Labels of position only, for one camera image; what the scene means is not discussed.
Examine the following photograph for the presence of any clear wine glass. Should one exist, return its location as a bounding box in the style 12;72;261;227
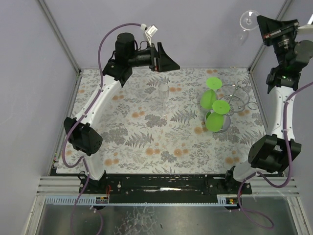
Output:
235;10;259;46
158;83;169;116

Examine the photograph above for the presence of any clear wine glass front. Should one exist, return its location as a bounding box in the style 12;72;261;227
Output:
158;83;169;116

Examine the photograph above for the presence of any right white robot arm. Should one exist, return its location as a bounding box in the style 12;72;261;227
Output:
232;15;313;187

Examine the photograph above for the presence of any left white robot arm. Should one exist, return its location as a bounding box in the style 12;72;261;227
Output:
64;33;180;181

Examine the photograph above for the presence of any green wine glass rear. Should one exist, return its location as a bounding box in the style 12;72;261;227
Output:
200;77;223;109

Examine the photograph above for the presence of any green wine glass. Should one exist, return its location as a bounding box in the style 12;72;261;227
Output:
205;100;231;133
200;77;223;109

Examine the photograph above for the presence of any chrome wine glass rack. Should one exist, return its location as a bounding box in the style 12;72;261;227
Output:
201;81;250;122

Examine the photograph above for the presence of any green wine glass front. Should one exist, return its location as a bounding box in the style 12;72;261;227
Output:
205;100;231;133

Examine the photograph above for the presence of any floral table mat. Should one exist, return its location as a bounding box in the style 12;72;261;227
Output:
55;68;280;175

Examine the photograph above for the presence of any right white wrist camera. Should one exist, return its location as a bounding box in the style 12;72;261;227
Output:
298;15;313;34

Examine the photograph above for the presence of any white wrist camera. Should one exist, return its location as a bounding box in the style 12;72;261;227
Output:
298;15;313;34
140;24;158;47

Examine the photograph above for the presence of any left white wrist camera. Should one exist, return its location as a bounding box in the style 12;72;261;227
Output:
140;24;158;47

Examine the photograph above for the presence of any grey cable duct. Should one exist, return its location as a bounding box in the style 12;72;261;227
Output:
45;193;238;207

